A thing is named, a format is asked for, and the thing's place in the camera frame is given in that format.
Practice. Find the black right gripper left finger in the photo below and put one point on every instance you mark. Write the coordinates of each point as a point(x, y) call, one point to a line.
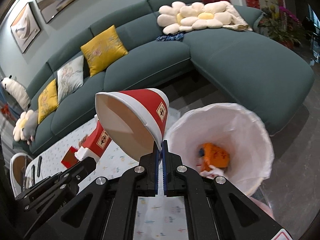
point(105, 209)

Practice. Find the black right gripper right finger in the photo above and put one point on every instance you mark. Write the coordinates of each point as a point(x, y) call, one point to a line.
point(215, 208)

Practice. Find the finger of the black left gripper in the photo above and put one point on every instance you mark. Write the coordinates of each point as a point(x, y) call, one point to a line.
point(72, 177)
point(43, 185)

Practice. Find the red white paper cup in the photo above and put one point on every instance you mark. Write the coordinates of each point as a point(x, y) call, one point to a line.
point(134, 119)
point(95, 144)

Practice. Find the orange plastic wrapper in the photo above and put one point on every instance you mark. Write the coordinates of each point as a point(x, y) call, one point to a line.
point(212, 156)

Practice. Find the white trash bag bin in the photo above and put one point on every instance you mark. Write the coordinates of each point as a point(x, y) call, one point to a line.
point(233, 128)

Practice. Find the red envelope with gold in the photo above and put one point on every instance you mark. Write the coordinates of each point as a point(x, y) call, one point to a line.
point(69, 158)

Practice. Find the black remote control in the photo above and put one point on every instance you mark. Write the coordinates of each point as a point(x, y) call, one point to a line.
point(32, 180)
point(39, 166)

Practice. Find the white chair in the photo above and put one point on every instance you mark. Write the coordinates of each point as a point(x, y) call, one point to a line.
point(18, 165)

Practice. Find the brown patterned scrunchie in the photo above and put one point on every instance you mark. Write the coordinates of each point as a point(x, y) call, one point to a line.
point(81, 142)

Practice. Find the floral light blue tablecloth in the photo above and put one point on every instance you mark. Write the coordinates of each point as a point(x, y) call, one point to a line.
point(157, 217)

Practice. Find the pink round stool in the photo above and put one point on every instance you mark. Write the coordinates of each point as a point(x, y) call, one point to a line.
point(263, 206)

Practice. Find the white flower pillow left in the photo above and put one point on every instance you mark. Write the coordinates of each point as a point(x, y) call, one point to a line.
point(20, 124)

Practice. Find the white flower pillow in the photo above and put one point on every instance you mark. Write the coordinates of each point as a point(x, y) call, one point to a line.
point(20, 124)
point(180, 17)

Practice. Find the grey plush toy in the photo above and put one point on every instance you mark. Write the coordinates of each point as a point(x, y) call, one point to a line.
point(30, 126)

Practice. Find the yellow embroidered cushion left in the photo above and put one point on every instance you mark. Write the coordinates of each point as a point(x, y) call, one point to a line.
point(47, 101)

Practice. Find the yellow embroidered cushion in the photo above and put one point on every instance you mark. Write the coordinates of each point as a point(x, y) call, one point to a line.
point(103, 50)
point(47, 101)

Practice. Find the white embroidered cushion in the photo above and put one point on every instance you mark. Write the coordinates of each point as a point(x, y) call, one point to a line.
point(70, 77)

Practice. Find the yellow embroidered cushion right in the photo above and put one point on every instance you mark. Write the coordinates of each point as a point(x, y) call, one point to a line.
point(103, 50)

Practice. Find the dark green sectional sofa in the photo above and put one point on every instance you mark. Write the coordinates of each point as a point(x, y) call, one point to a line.
point(250, 69)

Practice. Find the blue patterned cloth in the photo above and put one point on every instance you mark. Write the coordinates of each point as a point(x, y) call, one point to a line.
point(171, 37)

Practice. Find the white flower pillow right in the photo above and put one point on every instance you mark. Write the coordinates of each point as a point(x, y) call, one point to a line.
point(180, 17)

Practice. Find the potted plant with flowers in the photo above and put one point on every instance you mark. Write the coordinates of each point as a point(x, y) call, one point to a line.
point(282, 26)

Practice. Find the framed wall painting left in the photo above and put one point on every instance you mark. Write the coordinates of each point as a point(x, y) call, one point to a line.
point(25, 28)

